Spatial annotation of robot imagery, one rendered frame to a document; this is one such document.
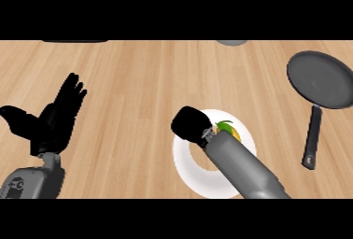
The white plate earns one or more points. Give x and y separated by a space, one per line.
193 161

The yellow and green food item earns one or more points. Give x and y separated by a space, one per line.
232 130

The black flat object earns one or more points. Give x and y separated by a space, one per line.
76 40

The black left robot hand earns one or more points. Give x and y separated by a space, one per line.
55 121

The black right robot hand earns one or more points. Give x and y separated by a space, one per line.
191 124

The grey round object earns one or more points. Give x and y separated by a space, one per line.
232 42

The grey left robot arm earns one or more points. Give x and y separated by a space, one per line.
32 180

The dark grey frying pan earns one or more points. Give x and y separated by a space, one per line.
321 87

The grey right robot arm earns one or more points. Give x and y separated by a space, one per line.
244 168

